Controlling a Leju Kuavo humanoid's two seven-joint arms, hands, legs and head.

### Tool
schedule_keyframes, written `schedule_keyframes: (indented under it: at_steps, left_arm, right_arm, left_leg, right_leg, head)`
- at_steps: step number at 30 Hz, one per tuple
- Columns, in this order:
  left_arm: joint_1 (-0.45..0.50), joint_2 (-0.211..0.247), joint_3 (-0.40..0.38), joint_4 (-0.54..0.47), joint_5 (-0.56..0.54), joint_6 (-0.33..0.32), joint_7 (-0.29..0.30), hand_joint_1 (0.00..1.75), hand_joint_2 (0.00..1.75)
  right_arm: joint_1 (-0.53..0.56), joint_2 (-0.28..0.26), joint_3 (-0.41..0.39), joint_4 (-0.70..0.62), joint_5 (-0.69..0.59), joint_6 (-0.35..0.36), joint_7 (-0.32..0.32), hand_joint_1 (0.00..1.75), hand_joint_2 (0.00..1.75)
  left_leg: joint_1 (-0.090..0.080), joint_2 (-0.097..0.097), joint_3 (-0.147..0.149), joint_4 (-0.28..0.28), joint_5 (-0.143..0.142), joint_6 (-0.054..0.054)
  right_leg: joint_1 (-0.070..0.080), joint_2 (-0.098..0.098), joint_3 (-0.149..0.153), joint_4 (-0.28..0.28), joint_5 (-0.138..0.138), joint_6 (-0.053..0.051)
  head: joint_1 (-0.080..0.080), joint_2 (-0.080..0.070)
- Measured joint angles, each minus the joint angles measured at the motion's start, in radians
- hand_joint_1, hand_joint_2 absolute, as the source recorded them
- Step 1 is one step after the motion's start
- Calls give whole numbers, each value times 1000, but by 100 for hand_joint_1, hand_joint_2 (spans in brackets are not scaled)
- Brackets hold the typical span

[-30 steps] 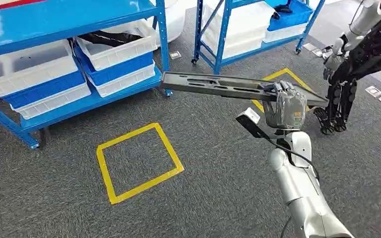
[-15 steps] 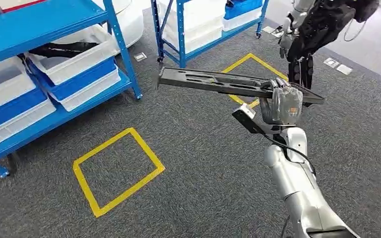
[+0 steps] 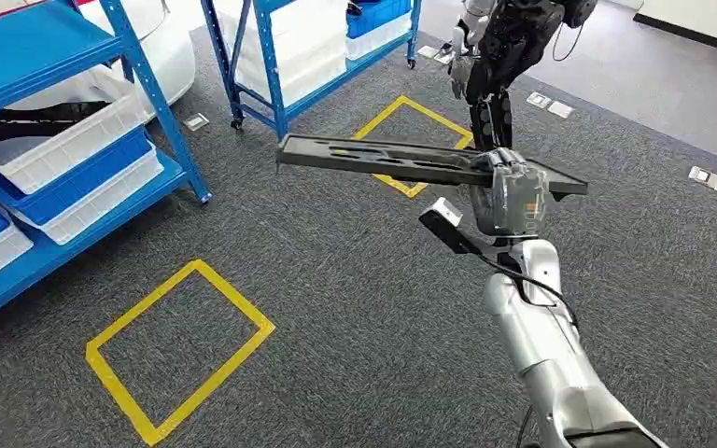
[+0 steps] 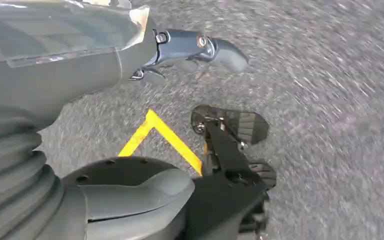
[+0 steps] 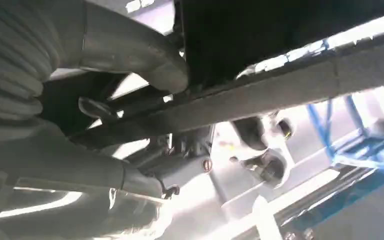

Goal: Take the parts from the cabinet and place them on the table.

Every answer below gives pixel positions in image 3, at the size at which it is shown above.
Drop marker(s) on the blue metal shelf rack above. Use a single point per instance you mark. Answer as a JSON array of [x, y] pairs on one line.
[[24, 49], [267, 62]]

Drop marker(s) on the black humanoid robot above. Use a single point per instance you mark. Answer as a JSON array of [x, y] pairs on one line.
[[513, 43]]

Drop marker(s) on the long silver floor outlet plate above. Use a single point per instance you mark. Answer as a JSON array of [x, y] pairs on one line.
[[716, 182]]

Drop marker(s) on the white car body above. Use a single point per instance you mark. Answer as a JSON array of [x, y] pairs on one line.
[[173, 49]]

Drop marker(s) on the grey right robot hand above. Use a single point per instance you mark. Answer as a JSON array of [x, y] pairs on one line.
[[510, 204]]

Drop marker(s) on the yellow tape floor square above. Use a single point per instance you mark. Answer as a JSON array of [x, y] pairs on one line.
[[239, 298]]

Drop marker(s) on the black plastic trim part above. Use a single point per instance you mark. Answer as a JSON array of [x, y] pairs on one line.
[[37, 120]]

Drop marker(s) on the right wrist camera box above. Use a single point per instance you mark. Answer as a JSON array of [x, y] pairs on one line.
[[442, 222]]

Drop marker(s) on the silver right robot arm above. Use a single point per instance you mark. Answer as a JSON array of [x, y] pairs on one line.
[[550, 358]]

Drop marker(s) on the black plastic slotted panel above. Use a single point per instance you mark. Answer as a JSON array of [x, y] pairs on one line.
[[383, 158]]

